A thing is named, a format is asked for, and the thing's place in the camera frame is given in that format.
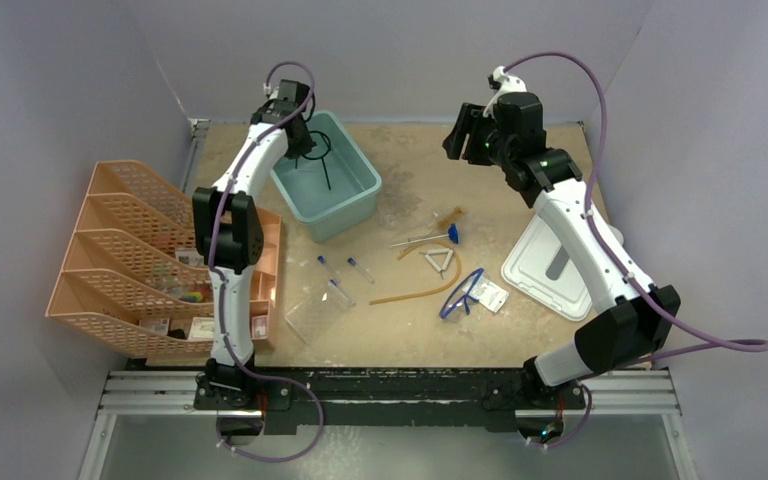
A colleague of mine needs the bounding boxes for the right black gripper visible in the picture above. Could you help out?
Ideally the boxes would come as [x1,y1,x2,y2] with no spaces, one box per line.
[444,104,516,169]

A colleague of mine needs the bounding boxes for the black wire tripod ring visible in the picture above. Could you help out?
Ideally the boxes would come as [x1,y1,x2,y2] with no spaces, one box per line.
[289,129,334,192]

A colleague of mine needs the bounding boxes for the brown test tube brush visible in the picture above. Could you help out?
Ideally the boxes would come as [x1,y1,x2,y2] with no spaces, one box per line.
[434,206,465,230]

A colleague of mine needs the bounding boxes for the small clear glass beaker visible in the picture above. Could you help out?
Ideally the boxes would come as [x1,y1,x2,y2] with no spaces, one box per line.
[377,200,410,230]

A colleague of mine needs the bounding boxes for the white clay pipe triangle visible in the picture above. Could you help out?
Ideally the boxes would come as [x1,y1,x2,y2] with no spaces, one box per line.
[420,248,454,278]

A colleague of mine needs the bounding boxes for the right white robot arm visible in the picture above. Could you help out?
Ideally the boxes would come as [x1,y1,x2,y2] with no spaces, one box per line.
[442,92,680,407]

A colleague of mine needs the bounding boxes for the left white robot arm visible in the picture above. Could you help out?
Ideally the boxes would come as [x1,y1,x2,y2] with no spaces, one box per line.
[192,80,314,409]

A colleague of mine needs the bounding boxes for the teal plastic bin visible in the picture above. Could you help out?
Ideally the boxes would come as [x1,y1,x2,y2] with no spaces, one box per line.
[271,110,382,243]

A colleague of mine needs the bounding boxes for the amber rubber tubing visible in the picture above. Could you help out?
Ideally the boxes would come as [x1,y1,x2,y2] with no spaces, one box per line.
[368,240,463,306]

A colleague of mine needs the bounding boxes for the white plastic bin lid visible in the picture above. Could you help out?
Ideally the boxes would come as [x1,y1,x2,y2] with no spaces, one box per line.
[501,216,592,322]

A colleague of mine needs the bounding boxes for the blue safety glasses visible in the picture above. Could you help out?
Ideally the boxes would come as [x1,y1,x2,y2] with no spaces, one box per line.
[438,268,484,322]

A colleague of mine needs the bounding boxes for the small clear plastic bag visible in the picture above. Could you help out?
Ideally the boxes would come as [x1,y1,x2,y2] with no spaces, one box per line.
[471,277,510,314]

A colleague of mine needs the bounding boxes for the right blue cap tube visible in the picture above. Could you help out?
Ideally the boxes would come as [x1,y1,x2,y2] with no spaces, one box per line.
[347,257,375,284]

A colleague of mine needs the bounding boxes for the orange compartment tray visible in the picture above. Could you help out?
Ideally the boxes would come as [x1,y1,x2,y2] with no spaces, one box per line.
[178,205,284,354]

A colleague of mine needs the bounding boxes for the clear plastic box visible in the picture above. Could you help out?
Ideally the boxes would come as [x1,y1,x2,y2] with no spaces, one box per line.
[284,279,356,344]

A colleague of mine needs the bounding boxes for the orange file organizer rack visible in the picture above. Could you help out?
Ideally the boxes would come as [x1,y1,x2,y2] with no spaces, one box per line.
[46,160,212,358]

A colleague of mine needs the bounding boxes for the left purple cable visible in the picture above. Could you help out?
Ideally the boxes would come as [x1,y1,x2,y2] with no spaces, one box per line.
[206,61,326,464]

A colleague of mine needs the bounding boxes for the purple cable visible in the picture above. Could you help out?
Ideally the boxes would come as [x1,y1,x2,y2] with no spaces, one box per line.
[503,52,768,452]
[206,61,326,464]

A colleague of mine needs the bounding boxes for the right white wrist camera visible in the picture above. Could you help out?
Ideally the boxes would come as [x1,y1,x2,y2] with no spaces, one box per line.
[486,66,528,109]

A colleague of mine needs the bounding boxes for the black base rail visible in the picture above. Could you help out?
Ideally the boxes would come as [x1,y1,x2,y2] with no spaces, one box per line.
[125,357,680,437]

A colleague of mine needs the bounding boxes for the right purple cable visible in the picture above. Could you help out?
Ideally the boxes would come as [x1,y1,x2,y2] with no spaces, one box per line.
[503,52,768,452]

